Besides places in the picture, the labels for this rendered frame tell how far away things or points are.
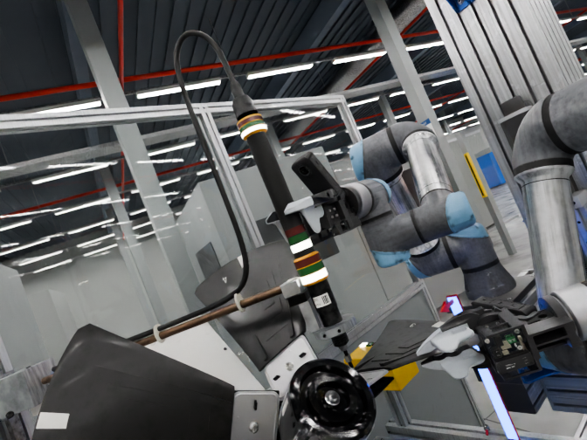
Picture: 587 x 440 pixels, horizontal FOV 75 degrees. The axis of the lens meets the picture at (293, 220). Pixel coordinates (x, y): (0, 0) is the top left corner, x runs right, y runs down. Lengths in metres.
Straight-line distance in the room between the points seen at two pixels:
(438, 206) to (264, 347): 0.43
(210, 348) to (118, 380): 0.38
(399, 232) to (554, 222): 0.26
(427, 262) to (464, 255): 0.11
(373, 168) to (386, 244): 0.37
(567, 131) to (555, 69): 0.58
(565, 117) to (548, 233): 0.20
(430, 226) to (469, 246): 0.53
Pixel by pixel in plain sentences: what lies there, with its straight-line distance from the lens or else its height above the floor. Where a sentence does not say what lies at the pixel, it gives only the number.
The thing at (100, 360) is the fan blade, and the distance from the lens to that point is 0.58.
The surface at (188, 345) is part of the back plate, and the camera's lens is 0.92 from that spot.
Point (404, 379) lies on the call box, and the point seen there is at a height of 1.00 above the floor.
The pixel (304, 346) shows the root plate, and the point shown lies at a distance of 0.64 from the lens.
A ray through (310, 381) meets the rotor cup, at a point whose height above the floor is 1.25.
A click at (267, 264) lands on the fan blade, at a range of 0.75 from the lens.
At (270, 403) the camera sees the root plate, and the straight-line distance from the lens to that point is 0.58.
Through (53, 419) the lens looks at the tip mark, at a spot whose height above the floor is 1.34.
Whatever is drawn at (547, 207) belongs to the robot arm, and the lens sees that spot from 0.81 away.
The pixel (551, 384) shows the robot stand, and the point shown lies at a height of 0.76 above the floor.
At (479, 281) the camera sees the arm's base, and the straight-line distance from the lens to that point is 1.35.
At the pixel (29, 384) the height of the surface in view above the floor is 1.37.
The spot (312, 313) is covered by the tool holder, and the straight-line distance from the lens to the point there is 0.62.
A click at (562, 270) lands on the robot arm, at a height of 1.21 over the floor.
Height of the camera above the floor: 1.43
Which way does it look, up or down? 3 degrees up
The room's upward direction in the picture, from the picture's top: 23 degrees counter-clockwise
